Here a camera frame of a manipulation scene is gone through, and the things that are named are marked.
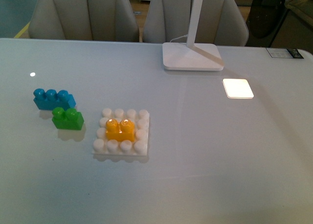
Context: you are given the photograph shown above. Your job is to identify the white studded base plate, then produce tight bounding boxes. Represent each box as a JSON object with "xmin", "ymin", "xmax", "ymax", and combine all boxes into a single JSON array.
[{"xmin": 92, "ymin": 108, "xmax": 150, "ymax": 157}]

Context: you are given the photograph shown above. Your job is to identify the yellow two-stud block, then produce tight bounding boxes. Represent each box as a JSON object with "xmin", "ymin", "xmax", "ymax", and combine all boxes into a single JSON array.
[{"xmin": 106, "ymin": 119, "xmax": 135, "ymax": 142}]

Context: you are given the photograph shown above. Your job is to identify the green two-stud block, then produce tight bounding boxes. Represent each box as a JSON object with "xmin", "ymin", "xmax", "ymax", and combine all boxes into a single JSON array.
[{"xmin": 52, "ymin": 107, "xmax": 84, "ymax": 130}]

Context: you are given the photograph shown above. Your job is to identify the blue three-stud block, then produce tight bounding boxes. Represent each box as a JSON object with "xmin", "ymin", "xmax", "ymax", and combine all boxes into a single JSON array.
[{"xmin": 33, "ymin": 89, "xmax": 76, "ymax": 111}]

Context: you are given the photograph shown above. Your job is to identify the white desk lamp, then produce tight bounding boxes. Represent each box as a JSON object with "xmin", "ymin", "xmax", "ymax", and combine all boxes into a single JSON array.
[{"xmin": 162, "ymin": 0, "xmax": 224, "ymax": 71}]

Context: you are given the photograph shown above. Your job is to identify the beige chair right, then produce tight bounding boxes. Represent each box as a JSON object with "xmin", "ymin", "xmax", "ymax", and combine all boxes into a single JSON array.
[{"xmin": 142, "ymin": 0, "xmax": 249, "ymax": 46}]

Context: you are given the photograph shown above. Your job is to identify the beige chair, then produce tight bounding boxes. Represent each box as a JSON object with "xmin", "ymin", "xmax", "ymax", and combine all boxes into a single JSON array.
[
  {"xmin": 28, "ymin": 0, "xmax": 139, "ymax": 42},
  {"xmin": 142, "ymin": 0, "xmax": 249, "ymax": 46}
]

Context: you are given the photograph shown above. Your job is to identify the beige chair left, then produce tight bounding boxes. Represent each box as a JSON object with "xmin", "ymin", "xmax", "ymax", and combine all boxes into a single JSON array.
[{"xmin": 28, "ymin": 0, "xmax": 139, "ymax": 42}]

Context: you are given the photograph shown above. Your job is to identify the black label sticker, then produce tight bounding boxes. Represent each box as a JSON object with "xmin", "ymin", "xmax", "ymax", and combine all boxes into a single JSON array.
[{"xmin": 266, "ymin": 47, "xmax": 304, "ymax": 59}]

